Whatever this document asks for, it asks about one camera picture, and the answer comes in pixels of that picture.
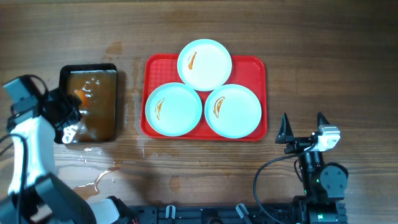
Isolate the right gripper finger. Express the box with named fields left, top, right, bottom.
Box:
left=317, top=111, right=330, bottom=128
left=275, top=113, right=294, bottom=144

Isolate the green orange sponge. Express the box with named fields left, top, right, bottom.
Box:
left=74, top=90, right=89, bottom=107

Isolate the white plate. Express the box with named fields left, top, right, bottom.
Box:
left=204, top=84, right=262, bottom=139
left=144, top=82, right=203, bottom=137
left=177, top=39, right=233, bottom=91

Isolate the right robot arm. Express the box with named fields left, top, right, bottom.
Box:
left=275, top=113, right=349, bottom=223

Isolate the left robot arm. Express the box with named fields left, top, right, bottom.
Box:
left=1, top=88, right=138, bottom=223

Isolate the red plastic tray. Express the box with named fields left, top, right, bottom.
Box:
left=140, top=53, right=268, bottom=142

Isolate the black water basin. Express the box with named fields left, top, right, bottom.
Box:
left=55, top=63, right=118, bottom=144

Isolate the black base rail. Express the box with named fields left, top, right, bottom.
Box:
left=127, top=203, right=346, bottom=224

